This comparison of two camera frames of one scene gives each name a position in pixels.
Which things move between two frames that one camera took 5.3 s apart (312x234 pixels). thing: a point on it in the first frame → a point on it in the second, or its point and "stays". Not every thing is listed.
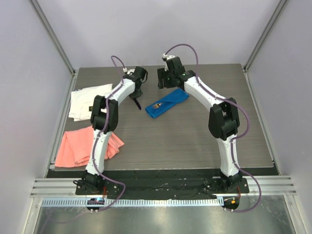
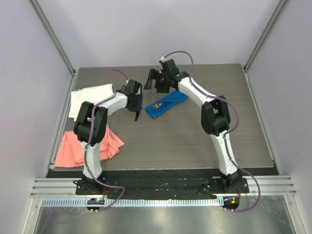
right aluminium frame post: (281, 6) stays
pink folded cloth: (76, 148) stays
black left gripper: (137, 95) → (129, 108)
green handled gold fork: (156, 106) stays
